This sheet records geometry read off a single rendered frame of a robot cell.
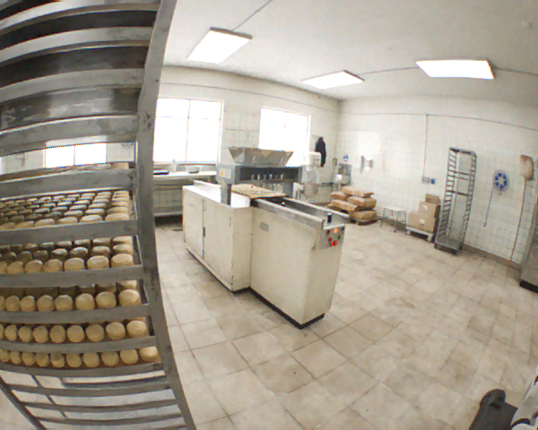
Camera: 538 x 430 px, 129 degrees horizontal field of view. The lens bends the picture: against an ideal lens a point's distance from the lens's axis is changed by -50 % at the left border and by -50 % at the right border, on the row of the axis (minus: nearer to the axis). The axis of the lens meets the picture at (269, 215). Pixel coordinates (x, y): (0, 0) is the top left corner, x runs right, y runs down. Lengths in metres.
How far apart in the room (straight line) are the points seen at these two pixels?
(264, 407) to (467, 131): 5.24
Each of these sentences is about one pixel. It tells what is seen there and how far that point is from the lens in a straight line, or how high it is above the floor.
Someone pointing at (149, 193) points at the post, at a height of 1.21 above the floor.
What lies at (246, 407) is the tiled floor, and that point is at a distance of 1.49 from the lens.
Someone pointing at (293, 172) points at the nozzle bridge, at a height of 1.12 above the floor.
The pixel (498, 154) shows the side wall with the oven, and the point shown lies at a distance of 5.22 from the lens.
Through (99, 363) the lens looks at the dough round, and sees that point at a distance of 0.72.
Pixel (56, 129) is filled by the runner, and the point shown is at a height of 1.32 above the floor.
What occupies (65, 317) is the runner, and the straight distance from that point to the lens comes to 0.58.
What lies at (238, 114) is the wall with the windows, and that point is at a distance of 5.40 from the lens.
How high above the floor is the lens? 1.27
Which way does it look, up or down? 14 degrees down
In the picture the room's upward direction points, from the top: 4 degrees clockwise
